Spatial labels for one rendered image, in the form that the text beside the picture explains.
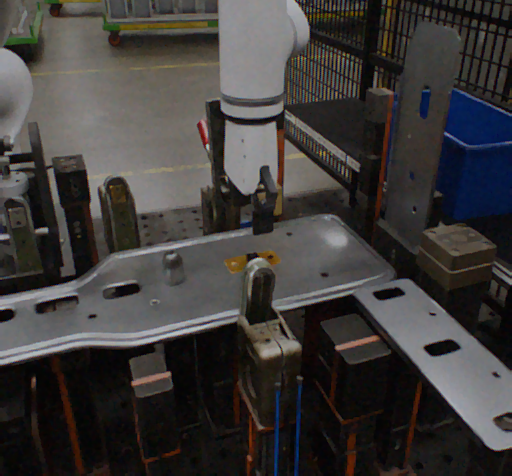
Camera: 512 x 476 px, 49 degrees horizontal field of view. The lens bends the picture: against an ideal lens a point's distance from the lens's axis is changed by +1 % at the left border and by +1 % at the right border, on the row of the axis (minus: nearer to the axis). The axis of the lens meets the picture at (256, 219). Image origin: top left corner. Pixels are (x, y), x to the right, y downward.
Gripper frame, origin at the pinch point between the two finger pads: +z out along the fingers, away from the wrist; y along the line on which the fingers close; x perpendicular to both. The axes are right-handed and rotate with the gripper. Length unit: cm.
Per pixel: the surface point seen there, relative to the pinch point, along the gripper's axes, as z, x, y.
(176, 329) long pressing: 9.0, -14.7, 11.4
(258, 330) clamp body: 4.1, -6.7, 20.6
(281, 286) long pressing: 8.6, 1.9, 7.8
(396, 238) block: 8.6, 25.3, 1.8
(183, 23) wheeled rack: 89, 147, -644
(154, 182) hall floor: 111, 28, -250
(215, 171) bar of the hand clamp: -1.3, -1.5, -13.4
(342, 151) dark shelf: 6.4, 32.4, -30.7
